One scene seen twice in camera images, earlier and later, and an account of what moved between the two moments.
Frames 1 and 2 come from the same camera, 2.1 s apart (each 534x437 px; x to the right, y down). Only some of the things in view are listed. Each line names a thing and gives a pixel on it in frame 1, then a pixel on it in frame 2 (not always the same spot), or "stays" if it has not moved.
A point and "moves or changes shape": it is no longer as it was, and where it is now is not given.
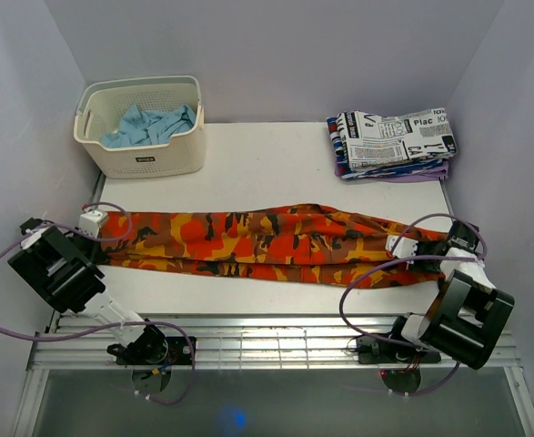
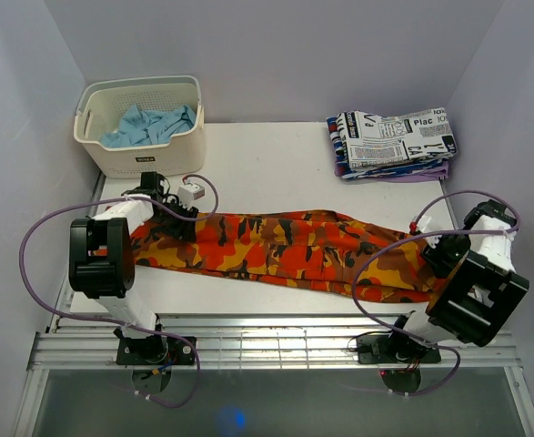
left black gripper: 94,248 to 186,229
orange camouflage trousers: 314,241 moves or changes shape
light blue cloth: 138,128 stays
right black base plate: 373,350 stays
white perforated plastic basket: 144,127 stays
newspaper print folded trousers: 371,139 stays
